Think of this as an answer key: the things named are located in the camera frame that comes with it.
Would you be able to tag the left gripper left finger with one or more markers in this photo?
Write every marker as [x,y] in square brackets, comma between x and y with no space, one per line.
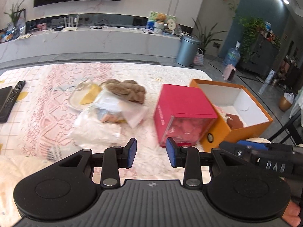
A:
[72,185]

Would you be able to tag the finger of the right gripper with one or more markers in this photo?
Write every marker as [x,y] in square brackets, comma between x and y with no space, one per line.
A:
[254,145]

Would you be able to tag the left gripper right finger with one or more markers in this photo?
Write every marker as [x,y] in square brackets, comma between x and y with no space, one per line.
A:
[233,186]

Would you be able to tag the pink fluffy cloth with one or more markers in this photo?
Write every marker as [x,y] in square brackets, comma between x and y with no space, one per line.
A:
[222,113]

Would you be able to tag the white plastic bag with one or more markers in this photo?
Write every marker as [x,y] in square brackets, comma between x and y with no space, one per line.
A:
[101,122]

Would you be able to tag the white round bib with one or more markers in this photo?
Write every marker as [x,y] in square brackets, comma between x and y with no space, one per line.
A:
[78,93]

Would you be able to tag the yellow cleaning cloth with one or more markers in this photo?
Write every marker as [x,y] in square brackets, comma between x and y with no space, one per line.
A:
[91,94]

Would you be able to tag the brown plush toy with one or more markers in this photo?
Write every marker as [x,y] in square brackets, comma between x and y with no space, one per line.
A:
[128,89]

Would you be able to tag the person right hand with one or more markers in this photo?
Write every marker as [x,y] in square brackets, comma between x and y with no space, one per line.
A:
[291,214]

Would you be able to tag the orange cardboard box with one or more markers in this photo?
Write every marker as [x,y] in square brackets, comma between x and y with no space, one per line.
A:
[237,100]

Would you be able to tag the pink lace tablecloth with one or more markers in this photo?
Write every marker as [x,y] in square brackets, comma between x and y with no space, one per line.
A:
[36,133]

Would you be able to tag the pink small heater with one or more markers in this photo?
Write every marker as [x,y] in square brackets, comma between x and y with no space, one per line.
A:
[229,72]

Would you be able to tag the red lidded clear container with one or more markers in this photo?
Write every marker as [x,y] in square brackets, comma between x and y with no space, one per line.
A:
[182,113]

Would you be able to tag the blue water jug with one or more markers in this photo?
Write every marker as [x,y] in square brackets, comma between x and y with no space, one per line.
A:
[232,56]

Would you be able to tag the dark cabinet with plants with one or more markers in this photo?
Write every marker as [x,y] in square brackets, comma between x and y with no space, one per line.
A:
[260,46]

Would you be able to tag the pastel woven basket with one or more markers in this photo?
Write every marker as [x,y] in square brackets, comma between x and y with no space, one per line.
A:
[199,58]

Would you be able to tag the black remote control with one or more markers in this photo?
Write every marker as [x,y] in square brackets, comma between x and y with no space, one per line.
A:
[11,100]

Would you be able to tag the grey blue trash bin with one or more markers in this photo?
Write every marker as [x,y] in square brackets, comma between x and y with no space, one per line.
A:
[187,51]

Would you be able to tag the potted green floor plant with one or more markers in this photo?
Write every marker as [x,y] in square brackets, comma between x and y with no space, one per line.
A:
[204,35]

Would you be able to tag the teddy bear on console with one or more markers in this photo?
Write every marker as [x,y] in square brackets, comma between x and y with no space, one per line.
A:
[159,24]

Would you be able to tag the white wifi router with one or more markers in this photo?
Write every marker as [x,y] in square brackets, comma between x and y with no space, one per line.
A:
[71,23]

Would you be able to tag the plant in glass vase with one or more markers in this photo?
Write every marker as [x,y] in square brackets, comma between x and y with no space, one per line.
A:
[14,14]

